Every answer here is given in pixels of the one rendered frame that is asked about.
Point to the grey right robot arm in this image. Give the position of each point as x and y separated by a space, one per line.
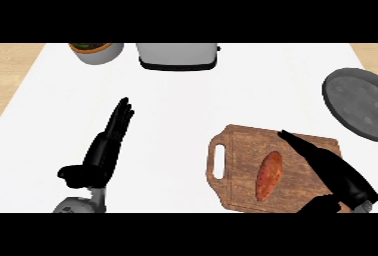
363 208

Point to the grey toaster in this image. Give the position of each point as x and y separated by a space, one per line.
177 56

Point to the orange sweet potato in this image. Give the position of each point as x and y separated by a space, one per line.
269 175

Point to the brown wooden cutting board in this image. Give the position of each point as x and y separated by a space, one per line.
266 166

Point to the dark grey pan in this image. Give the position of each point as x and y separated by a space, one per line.
355 101

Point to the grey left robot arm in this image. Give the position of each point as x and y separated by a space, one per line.
83 202

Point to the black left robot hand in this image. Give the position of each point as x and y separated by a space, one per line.
103 151

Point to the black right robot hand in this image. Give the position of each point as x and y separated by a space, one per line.
340 176

